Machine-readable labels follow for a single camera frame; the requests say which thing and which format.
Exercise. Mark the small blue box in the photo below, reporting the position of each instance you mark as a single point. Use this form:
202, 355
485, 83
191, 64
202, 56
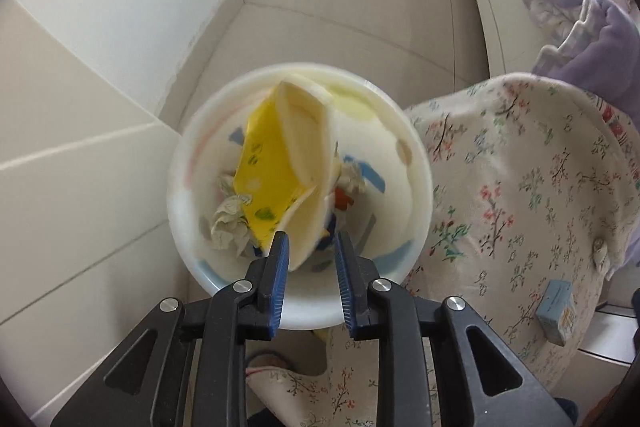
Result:
555, 312

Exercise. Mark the white cabinet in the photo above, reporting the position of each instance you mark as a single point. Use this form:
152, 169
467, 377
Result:
610, 337

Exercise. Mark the yellow packet with white tray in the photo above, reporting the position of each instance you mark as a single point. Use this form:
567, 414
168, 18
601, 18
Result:
280, 157

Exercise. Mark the orange wrapper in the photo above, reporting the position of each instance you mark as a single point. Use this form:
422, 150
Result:
342, 198

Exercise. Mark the floral tablecloth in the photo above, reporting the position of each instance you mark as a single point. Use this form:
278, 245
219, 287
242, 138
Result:
500, 207

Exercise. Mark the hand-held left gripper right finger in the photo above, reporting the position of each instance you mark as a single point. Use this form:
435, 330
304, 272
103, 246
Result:
346, 292

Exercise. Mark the white plastic trash bin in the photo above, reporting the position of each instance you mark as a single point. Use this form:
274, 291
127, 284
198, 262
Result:
200, 187

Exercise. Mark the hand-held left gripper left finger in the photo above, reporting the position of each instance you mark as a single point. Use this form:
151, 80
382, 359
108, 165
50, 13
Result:
279, 287

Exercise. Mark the purple bed blanket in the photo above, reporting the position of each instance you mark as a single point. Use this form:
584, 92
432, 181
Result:
605, 42

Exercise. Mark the slipper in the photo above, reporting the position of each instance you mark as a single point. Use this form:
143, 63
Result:
272, 363

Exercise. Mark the tissue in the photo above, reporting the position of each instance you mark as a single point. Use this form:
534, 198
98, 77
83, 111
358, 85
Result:
227, 217
352, 177

